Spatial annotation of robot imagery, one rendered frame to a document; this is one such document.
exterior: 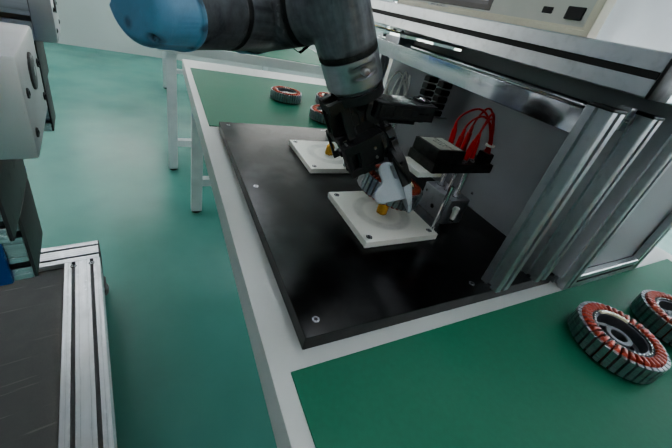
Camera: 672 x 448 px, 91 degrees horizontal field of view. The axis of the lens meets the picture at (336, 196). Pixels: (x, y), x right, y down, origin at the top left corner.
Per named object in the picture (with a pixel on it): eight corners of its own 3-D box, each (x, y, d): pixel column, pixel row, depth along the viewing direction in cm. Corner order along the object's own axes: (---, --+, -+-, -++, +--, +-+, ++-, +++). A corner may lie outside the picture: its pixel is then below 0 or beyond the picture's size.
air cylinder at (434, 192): (440, 224, 63) (451, 200, 60) (417, 203, 69) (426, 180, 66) (459, 222, 65) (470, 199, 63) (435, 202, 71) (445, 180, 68)
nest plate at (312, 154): (310, 173, 69) (311, 168, 69) (288, 144, 80) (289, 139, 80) (369, 173, 76) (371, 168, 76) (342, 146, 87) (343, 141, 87)
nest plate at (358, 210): (364, 248, 51) (366, 242, 51) (327, 197, 62) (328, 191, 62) (435, 239, 58) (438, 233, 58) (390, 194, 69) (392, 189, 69)
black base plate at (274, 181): (302, 350, 36) (305, 337, 35) (218, 129, 84) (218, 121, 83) (548, 283, 58) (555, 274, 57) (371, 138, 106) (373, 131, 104)
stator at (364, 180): (376, 209, 50) (386, 189, 49) (345, 174, 59) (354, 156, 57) (426, 216, 56) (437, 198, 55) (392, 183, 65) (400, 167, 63)
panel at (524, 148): (560, 278, 56) (690, 109, 42) (371, 130, 105) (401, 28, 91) (563, 277, 57) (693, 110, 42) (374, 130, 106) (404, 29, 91)
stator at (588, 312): (672, 400, 42) (694, 384, 40) (580, 364, 44) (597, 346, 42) (630, 332, 51) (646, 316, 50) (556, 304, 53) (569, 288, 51)
